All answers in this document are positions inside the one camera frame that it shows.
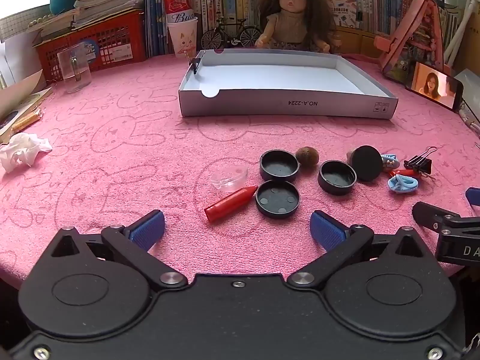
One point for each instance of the grey flat board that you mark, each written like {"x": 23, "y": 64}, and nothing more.
{"x": 470, "y": 86}

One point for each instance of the black smartphone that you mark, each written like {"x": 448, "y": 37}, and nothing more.
{"x": 435, "y": 84}

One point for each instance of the red crayon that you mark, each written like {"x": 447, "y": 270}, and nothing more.
{"x": 228, "y": 206}

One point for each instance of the open book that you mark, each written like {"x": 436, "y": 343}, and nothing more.
{"x": 26, "y": 99}

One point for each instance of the white cat paper cup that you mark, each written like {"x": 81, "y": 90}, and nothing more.
{"x": 183, "y": 39}

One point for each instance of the black round lid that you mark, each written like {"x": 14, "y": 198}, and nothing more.
{"x": 277, "y": 198}
{"x": 365, "y": 163}
{"x": 337, "y": 177}
{"x": 279, "y": 165}

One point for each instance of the blue hair clip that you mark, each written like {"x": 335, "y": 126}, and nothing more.
{"x": 403, "y": 184}
{"x": 390, "y": 161}

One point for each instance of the crumpled white tissue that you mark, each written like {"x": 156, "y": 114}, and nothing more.
{"x": 20, "y": 152}

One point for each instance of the red hair clip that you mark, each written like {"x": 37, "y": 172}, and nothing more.
{"x": 403, "y": 173}

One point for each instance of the white plastic pipe frame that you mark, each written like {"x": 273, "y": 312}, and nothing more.
{"x": 467, "y": 15}

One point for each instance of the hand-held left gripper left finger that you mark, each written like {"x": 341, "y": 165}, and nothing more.
{"x": 148, "y": 229}

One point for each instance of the red beer can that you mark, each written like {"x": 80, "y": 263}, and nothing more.
{"x": 180, "y": 5}

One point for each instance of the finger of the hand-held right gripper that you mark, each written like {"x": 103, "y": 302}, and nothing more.
{"x": 435, "y": 215}
{"x": 474, "y": 196}

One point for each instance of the brown-haired doll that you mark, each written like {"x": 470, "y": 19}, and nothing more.
{"x": 288, "y": 0}

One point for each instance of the brown nut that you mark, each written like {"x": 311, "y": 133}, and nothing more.
{"x": 307, "y": 155}

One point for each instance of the orange packet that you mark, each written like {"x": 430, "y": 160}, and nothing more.
{"x": 26, "y": 120}

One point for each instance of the miniature black bicycle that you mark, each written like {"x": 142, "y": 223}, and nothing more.
{"x": 235, "y": 41}

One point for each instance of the white grid board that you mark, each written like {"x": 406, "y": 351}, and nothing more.
{"x": 15, "y": 26}

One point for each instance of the black binder clip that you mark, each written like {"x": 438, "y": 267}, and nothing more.
{"x": 195, "y": 63}
{"x": 418, "y": 165}

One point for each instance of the stack of books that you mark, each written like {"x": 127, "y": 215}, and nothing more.
{"x": 108, "y": 3}

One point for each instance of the red plastic crate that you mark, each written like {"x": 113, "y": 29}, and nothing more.
{"x": 112, "y": 41}

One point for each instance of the clear glass mug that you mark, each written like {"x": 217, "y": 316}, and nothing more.
{"x": 75, "y": 71}

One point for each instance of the pink rabbit-print tablecloth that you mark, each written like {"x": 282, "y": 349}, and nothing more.
{"x": 112, "y": 138}

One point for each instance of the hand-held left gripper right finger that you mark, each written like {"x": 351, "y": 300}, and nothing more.
{"x": 326, "y": 229}

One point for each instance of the pink triangular pencil case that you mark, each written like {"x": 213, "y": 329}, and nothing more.
{"x": 423, "y": 26}

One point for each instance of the white printed cardboard box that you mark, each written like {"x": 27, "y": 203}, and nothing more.
{"x": 343, "y": 11}

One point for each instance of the clear plastic dome lid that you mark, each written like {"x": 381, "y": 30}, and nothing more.
{"x": 228, "y": 178}

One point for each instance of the yellow wooden desk organizer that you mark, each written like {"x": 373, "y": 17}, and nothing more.
{"x": 360, "y": 41}

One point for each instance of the grey cardboard box lid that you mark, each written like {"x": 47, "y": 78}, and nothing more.
{"x": 270, "y": 78}

